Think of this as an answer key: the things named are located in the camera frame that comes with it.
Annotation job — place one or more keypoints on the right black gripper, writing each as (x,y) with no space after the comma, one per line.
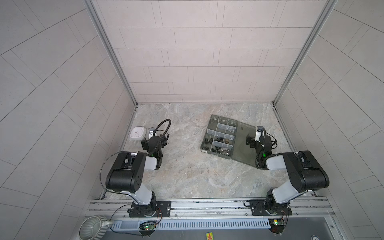
(252,141)

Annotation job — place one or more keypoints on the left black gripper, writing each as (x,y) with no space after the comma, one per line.
(161,141)

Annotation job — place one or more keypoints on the green compartment organizer box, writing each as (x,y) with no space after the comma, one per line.
(227,138)

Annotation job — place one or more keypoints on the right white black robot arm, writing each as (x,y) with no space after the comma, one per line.
(304,172)

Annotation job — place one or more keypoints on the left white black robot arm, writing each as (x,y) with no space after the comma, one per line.
(127,172)

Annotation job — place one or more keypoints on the white round container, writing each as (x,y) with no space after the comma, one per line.
(138,133)

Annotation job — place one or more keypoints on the right controller board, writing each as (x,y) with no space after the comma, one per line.
(277,226)

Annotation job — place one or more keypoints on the controller board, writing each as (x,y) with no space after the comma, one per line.
(277,226)
(147,228)

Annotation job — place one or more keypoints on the left controller board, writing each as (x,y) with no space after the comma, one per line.
(147,228)

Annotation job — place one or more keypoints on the grey ribbed bowl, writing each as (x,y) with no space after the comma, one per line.
(94,228)

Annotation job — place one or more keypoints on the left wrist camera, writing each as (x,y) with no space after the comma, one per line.
(151,131)

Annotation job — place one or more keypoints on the aluminium mounting rail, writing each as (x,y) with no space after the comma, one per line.
(232,208)

